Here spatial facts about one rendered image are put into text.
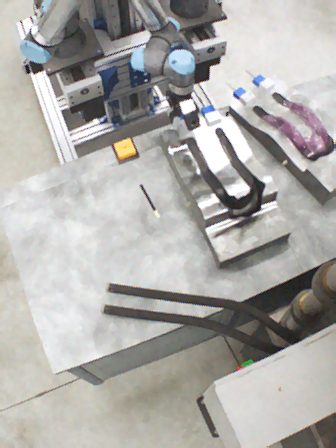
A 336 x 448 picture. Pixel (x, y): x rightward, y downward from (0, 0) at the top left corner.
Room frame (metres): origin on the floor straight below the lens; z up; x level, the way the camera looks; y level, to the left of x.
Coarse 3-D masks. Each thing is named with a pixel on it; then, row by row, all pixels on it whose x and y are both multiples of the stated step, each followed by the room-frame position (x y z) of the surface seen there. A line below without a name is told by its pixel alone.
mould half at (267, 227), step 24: (168, 144) 0.92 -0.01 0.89; (216, 144) 0.91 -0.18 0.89; (240, 144) 0.91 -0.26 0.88; (192, 168) 0.83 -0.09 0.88; (216, 168) 0.82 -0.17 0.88; (264, 168) 0.80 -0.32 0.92; (192, 192) 0.72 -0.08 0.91; (240, 192) 0.71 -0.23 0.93; (264, 192) 0.70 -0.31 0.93; (216, 216) 0.63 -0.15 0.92; (264, 216) 0.65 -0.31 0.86; (216, 240) 0.58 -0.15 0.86; (240, 240) 0.57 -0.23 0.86; (264, 240) 0.57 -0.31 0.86
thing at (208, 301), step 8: (112, 288) 0.44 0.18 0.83; (120, 288) 0.44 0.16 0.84; (128, 288) 0.44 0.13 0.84; (136, 288) 0.44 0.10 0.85; (144, 288) 0.43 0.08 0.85; (136, 296) 0.41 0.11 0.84; (144, 296) 0.41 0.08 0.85; (152, 296) 0.40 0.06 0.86; (160, 296) 0.40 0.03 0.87; (168, 296) 0.40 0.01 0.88; (176, 296) 0.40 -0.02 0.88; (184, 296) 0.39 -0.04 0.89; (192, 296) 0.39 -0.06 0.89; (200, 296) 0.39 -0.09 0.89; (208, 296) 0.39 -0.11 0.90; (200, 304) 0.37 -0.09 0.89; (208, 304) 0.36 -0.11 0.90; (216, 304) 0.36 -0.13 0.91
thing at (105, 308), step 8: (104, 304) 0.39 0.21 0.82; (104, 312) 0.37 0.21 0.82; (112, 312) 0.36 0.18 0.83; (120, 312) 0.36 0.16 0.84; (128, 312) 0.36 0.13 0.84; (136, 312) 0.36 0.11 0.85; (144, 312) 0.36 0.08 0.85; (152, 312) 0.36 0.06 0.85; (160, 312) 0.35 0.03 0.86; (160, 320) 0.33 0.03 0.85; (168, 320) 0.33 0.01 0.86; (176, 320) 0.32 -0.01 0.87; (184, 320) 0.32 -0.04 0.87
